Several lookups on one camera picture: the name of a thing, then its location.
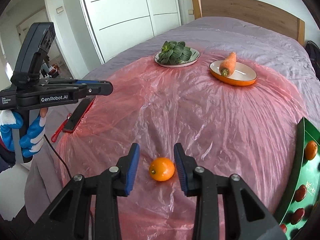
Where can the orange rimmed plate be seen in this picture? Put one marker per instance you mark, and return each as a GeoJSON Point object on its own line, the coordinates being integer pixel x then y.
{"type": "Point", "coordinates": [243, 75]}

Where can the pink plastic sheet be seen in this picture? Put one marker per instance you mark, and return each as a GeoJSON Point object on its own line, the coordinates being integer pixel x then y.
{"type": "Point", "coordinates": [250, 131]}

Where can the green rectangular tray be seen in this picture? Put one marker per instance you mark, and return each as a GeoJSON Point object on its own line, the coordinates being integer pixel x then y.
{"type": "Point", "coordinates": [307, 173]}

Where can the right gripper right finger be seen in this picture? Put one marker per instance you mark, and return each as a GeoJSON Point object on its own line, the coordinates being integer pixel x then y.
{"type": "Point", "coordinates": [245, 216]}

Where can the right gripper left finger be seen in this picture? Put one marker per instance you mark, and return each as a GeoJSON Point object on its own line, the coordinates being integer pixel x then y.
{"type": "Point", "coordinates": [67, 217]}

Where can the mandarin orange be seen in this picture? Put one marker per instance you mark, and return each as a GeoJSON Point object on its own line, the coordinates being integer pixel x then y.
{"type": "Point", "coordinates": [311, 150]}

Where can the orange carrot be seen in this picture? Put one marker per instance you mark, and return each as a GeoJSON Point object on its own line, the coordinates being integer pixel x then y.
{"type": "Point", "coordinates": [227, 66]}

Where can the small smooth orange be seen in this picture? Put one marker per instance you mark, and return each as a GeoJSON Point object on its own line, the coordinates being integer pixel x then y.
{"type": "Point", "coordinates": [161, 169]}

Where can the red cased smartphone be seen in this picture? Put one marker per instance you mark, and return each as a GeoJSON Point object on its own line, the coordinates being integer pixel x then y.
{"type": "Point", "coordinates": [78, 114]}

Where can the black backpack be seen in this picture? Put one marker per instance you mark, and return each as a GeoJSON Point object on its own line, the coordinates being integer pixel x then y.
{"type": "Point", "coordinates": [313, 52]}

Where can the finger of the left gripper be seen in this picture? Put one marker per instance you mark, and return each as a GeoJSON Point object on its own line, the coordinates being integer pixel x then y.
{"type": "Point", "coordinates": [68, 81]}
{"type": "Point", "coordinates": [99, 88]}

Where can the wooden headboard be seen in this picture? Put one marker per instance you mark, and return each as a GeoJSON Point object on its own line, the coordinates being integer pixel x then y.
{"type": "Point", "coordinates": [255, 12]}

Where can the green bok choy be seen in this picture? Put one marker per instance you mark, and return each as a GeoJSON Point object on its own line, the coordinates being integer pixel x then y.
{"type": "Point", "coordinates": [173, 51]}

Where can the white wardrobe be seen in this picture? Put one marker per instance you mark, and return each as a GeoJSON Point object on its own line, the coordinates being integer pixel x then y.
{"type": "Point", "coordinates": [117, 25]}

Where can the white plate with greens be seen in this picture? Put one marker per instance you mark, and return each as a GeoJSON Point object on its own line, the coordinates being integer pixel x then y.
{"type": "Point", "coordinates": [195, 54]}

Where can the purple bed cover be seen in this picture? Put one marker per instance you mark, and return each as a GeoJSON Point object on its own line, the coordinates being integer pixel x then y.
{"type": "Point", "coordinates": [283, 54]}

